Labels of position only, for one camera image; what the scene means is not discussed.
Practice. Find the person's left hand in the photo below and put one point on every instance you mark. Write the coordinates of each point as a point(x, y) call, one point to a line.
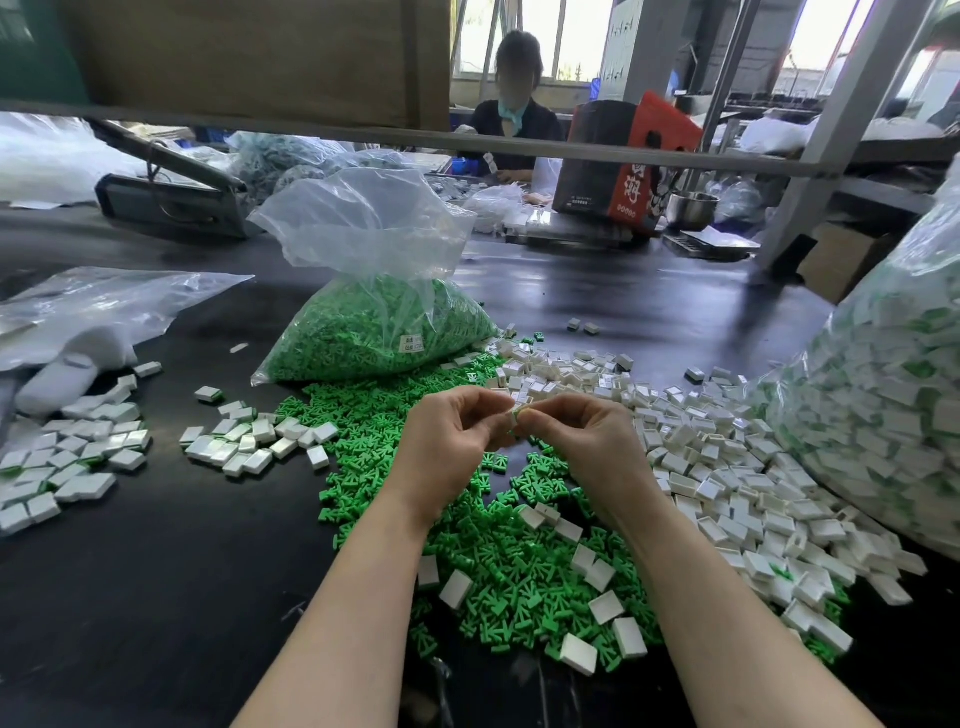
point(438, 453)

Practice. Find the person's right hand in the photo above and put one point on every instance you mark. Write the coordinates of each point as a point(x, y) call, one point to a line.
point(597, 453)

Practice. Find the pile of green parts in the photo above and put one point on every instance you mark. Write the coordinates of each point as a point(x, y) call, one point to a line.
point(369, 438)

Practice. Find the pile of white plastic caps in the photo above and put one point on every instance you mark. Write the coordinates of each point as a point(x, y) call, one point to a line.
point(765, 473)

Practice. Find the pile of assembled white pieces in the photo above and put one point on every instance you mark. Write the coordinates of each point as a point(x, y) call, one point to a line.
point(72, 456)

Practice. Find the person's right forearm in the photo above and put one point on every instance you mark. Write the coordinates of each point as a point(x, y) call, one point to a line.
point(750, 654)

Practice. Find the person's left forearm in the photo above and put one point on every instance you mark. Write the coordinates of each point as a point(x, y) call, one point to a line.
point(338, 654)

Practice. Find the bag of green clips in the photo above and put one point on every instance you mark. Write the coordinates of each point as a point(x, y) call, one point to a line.
point(387, 327)

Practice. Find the clear bag of pale parts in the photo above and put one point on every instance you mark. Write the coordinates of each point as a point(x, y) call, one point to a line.
point(306, 162)

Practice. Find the large bag of white caps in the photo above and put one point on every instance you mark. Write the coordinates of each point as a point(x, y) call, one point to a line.
point(915, 393)

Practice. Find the white paper sheets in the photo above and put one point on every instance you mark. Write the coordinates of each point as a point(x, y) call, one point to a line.
point(711, 242)

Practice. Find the crumpled white plastic bag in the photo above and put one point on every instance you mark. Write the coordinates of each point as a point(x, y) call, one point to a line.
point(500, 209)

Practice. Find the metal bowl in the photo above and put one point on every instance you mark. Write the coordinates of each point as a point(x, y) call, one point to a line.
point(692, 212)

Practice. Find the black and red box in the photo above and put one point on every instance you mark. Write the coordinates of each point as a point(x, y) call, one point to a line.
point(618, 171)

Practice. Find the cardboard box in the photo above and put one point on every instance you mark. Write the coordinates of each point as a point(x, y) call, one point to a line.
point(845, 266)

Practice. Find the black table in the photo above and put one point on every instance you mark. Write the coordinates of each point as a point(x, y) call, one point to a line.
point(150, 623)

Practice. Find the empty clear plastic bag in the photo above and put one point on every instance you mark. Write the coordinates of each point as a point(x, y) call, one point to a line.
point(99, 303)

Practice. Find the white bags on shelf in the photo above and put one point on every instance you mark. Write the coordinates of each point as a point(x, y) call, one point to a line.
point(834, 137)

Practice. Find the brown board panel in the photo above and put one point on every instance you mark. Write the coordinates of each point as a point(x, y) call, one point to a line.
point(231, 60)

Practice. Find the white plastic sheet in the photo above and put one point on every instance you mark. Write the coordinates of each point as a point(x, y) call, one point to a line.
point(60, 162)

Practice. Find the grey metal shelf frame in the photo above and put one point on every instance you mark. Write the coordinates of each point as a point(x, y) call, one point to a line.
point(300, 134)

